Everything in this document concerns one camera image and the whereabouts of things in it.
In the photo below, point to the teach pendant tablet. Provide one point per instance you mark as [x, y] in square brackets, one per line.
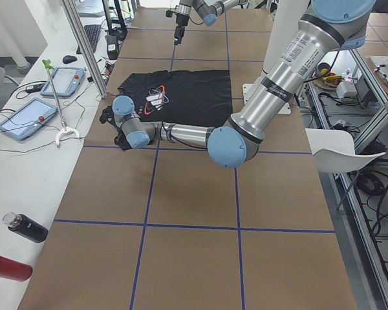
[67, 80]
[28, 119]

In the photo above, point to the near teach pendant tablet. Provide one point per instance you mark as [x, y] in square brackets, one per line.
[28, 119]

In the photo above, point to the black computer mouse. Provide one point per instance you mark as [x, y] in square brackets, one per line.
[69, 59]

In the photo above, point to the reacher grabber tool green handle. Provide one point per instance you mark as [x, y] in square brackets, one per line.
[65, 130]

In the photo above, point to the black bottle clear cap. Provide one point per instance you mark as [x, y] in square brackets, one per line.
[25, 227]

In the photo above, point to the fruit bowl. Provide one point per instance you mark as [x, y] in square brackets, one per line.
[328, 82]

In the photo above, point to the red bottle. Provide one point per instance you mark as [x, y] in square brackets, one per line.
[13, 270]

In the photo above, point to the black t-shirt with logo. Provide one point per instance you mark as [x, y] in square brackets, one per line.
[200, 98]

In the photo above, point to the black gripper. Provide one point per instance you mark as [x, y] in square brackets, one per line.
[181, 20]
[120, 139]

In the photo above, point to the black keyboard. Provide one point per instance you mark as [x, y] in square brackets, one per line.
[93, 35]

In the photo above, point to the aluminium frame post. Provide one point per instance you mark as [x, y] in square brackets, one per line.
[85, 47]

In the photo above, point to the far teach pendant tablet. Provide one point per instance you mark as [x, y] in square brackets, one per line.
[67, 80]

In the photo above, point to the white chair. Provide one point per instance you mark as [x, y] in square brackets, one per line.
[334, 152]

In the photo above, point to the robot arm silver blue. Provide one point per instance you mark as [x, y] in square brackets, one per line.
[208, 13]
[323, 27]

